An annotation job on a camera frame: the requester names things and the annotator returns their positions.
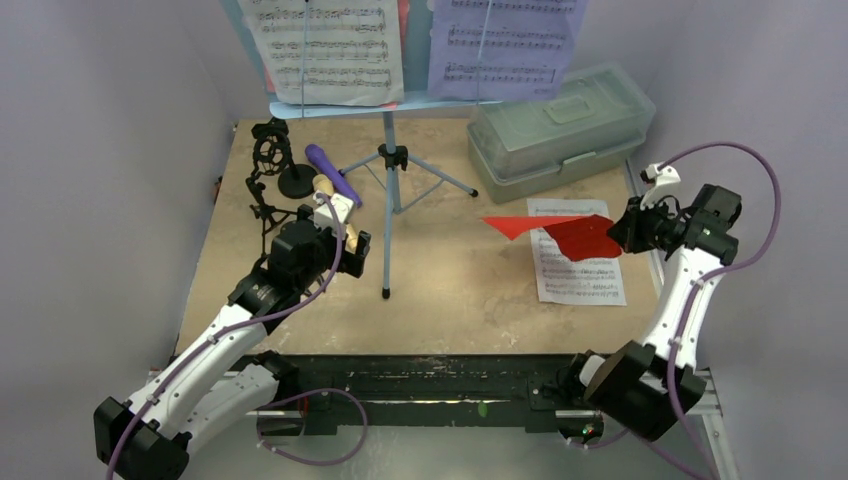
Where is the red folder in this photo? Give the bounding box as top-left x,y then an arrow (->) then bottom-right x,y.
482,214 -> 623,262

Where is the light blue music stand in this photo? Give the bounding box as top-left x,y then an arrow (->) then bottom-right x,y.
218,0 -> 515,301

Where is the purple toy microphone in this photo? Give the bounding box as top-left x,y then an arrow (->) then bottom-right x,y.
304,144 -> 363,208

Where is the black tripod microphone stand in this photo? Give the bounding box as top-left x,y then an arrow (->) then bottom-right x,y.
245,129 -> 299,260

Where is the black round-base microphone stand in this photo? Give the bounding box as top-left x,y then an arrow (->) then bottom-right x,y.
249,117 -> 317,199

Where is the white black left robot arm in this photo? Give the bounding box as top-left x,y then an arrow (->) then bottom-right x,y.
93,204 -> 371,479

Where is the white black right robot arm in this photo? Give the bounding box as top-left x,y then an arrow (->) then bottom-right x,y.
561,184 -> 742,441

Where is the translucent green storage box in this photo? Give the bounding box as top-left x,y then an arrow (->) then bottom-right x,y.
466,62 -> 656,204

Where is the lavender sheet music page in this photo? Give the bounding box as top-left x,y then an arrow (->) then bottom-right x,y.
427,0 -> 588,102

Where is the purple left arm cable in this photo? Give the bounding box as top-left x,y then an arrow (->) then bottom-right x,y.
104,195 -> 349,480

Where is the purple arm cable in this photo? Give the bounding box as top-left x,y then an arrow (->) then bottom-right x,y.
635,140 -> 784,480
104,195 -> 349,480

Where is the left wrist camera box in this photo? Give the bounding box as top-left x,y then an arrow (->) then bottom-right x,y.
312,192 -> 356,231

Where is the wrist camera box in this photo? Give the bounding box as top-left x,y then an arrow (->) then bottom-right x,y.
640,163 -> 681,210
312,192 -> 356,231

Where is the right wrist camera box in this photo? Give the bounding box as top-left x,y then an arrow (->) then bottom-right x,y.
640,163 -> 681,210

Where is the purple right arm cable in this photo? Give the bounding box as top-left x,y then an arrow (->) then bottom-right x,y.
635,140 -> 784,480

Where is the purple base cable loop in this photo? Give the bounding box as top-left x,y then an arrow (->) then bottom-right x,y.
254,388 -> 370,467

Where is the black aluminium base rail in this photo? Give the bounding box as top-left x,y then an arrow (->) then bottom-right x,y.
152,354 -> 723,439

